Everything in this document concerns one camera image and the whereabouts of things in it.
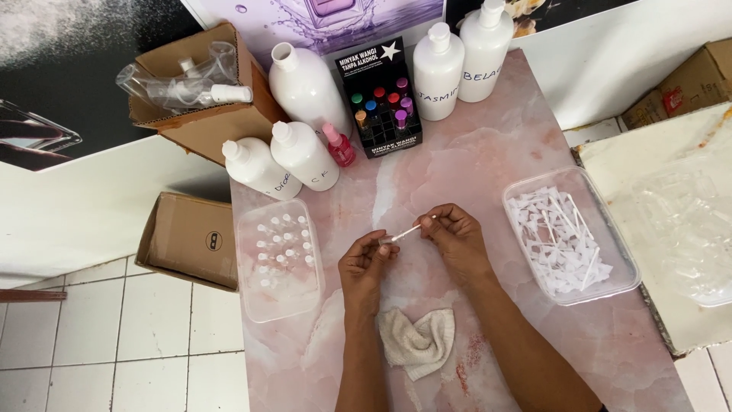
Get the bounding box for empty clear plastic tub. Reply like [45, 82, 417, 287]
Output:
[631, 153, 732, 309]

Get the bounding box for dark flower poster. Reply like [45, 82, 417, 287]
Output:
[445, 0, 638, 40]

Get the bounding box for open cardboard box with flaps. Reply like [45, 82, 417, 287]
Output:
[128, 22, 291, 167]

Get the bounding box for beige crumpled cloth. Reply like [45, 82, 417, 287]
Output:
[377, 308, 456, 382]

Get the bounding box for large white bottle without cap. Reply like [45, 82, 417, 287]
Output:
[268, 42, 353, 142]

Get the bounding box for purple perfume poster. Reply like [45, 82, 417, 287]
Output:
[182, 0, 447, 72]

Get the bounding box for black wall poster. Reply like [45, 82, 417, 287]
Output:
[0, 0, 205, 173]

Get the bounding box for person's right hand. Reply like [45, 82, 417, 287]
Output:
[413, 203, 494, 285]

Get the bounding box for clear tub holding pumps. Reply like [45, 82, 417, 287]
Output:
[501, 165, 642, 307]

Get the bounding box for brown wooden stick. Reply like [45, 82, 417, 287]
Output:
[0, 288, 68, 303]

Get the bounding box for large white capped bottle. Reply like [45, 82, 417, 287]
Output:
[457, 0, 515, 104]
[412, 22, 466, 122]
[270, 120, 341, 192]
[221, 139, 303, 201]

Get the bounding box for set of colourful-capped roll-on bottles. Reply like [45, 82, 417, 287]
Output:
[350, 77, 415, 142]

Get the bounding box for clear tub holding vials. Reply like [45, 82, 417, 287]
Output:
[236, 198, 326, 325]

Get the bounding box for closed brown cardboard box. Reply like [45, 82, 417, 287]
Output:
[134, 191, 240, 293]

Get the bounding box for pile of white pump heads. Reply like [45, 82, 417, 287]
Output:
[507, 185, 614, 298]

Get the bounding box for person's left hand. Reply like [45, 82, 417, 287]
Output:
[338, 229, 401, 306]

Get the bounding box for printed brown cardboard carton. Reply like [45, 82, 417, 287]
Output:
[620, 38, 732, 132]

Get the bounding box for bag of clear spray bottles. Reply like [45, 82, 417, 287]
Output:
[116, 40, 254, 113]

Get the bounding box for black cardboard display box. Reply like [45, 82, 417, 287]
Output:
[334, 37, 424, 160]

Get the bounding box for group of capped clear vials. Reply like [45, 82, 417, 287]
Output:
[254, 213, 316, 290]

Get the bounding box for white spray pump with tube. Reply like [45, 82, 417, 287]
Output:
[391, 214, 439, 243]

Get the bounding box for pink spray bottle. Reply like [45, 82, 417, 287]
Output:
[321, 122, 357, 168]

